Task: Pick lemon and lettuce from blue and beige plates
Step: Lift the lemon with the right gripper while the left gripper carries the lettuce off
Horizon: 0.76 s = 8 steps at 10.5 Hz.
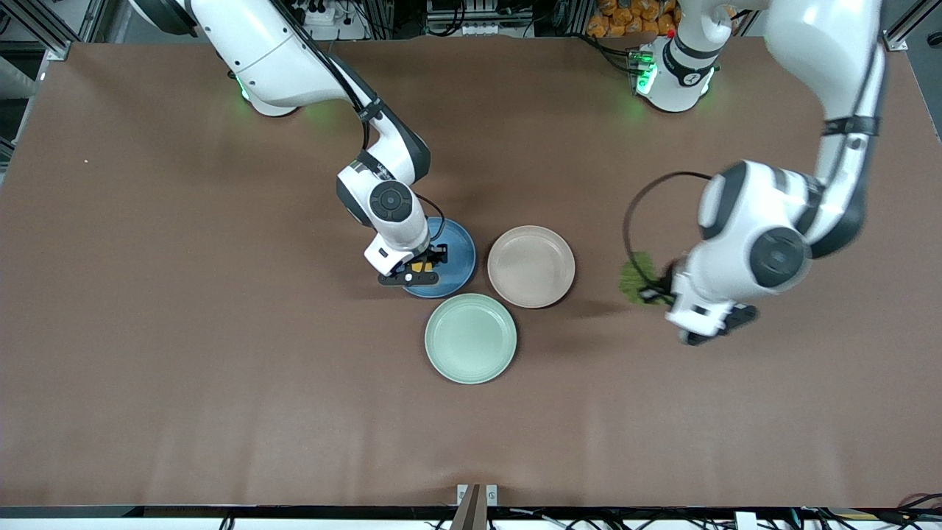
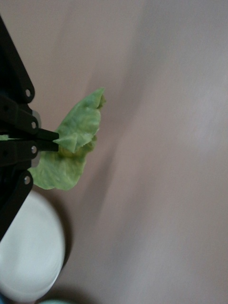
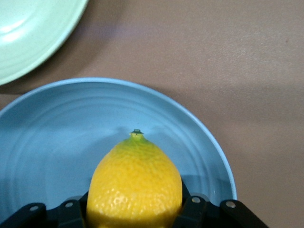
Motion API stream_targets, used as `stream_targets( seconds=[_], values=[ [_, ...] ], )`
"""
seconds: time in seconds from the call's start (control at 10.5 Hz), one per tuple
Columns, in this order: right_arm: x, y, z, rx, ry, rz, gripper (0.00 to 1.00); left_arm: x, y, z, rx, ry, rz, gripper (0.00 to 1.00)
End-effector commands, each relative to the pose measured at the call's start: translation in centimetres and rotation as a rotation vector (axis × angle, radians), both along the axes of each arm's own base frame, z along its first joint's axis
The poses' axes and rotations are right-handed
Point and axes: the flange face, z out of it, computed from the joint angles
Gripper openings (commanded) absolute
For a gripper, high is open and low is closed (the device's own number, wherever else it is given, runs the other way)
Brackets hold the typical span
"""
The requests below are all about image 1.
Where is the blue round plate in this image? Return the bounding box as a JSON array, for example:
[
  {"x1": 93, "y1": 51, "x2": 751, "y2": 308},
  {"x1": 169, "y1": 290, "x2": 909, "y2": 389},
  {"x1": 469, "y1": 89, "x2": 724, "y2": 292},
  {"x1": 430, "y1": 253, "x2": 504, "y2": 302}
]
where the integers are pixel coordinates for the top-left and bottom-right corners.
[{"x1": 401, "y1": 216, "x2": 477, "y2": 300}]

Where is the light green round plate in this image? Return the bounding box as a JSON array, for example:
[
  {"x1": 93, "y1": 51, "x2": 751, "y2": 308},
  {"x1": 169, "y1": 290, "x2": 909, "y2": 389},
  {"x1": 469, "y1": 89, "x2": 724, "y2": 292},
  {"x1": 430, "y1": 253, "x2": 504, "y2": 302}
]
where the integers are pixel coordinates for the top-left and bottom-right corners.
[{"x1": 425, "y1": 293, "x2": 517, "y2": 385}]

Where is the beige round plate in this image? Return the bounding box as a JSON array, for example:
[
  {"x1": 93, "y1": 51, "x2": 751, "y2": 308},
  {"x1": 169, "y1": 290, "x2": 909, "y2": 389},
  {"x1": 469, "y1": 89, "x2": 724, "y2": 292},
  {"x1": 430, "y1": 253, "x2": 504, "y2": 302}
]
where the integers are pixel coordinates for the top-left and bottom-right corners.
[{"x1": 487, "y1": 225, "x2": 576, "y2": 309}]

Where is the white power strip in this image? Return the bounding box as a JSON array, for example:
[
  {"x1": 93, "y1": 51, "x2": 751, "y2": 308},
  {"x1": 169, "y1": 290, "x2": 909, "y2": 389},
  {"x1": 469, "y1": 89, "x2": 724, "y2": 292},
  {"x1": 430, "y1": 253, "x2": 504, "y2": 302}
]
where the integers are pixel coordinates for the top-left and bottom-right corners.
[{"x1": 298, "y1": 0, "x2": 369, "y2": 41}]

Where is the orange fruit pile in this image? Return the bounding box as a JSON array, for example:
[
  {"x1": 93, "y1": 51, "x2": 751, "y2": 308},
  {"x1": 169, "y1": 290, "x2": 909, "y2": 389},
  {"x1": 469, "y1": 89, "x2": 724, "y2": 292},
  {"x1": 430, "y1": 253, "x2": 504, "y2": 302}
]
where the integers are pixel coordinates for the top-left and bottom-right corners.
[{"x1": 587, "y1": 0, "x2": 681, "y2": 39}]

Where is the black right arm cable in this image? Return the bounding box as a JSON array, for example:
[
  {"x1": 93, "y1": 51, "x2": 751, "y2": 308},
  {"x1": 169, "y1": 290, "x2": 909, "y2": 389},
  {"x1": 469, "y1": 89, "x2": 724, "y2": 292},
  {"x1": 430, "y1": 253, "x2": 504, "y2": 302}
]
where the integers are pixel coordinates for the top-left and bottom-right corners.
[{"x1": 272, "y1": 0, "x2": 447, "y2": 247}]

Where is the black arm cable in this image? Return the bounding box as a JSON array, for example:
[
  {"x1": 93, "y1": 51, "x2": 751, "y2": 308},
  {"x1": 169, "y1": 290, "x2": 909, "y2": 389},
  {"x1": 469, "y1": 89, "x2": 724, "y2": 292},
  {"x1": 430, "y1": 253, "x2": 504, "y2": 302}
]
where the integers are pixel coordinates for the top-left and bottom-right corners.
[
  {"x1": 623, "y1": 172, "x2": 712, "y2": 292},
  {"x1": 272, "y1": 0, "x2": 447, "y2": 247}
]

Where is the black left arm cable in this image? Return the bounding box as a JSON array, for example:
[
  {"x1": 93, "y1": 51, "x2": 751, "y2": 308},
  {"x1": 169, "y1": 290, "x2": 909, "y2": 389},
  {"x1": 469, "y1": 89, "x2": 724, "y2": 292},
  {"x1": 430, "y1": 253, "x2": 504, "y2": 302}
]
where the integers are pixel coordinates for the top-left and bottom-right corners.
[{"x1": 623, "y1": 172, "x2": 712, "y2": 292}]

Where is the black base cable bundle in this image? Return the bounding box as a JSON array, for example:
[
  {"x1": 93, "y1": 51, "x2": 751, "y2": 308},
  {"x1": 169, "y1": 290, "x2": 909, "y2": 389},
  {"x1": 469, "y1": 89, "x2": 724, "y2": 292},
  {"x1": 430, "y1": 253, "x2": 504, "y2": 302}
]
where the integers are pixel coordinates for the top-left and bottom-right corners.
[{"x1": 585, "y1": 33, "x2": 638, "y2": 76}]

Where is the aluminium frame profile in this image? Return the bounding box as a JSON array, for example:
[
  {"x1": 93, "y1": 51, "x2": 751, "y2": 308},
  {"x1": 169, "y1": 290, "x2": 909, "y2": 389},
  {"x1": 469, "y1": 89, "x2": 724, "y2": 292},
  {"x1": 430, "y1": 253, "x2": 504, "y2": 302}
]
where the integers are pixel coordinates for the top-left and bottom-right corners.
[
  {"x1": 883, "y1": 0, "x2": 942, "y2": 52},
  {"x1": 0, "y1": 0, "x2": 111, "y2": 61}
]

